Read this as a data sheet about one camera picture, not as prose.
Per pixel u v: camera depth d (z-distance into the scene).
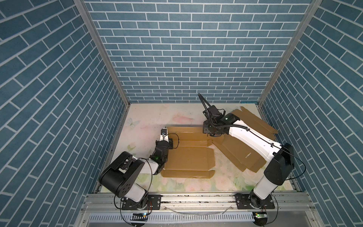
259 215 0.74
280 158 0.43
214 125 0.61
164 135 0.75
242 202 0.73
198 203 0.75
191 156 0.90
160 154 0.68
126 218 0.70
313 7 0.71
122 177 0.45
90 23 0.76
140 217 0.72
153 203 0.74
